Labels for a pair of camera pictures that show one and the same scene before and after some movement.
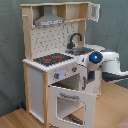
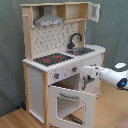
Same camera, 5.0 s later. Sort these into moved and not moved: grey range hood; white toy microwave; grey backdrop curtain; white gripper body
Moved: white gripper body
Not moved: white toy microwave; grey backdrop curtain; grey range hood
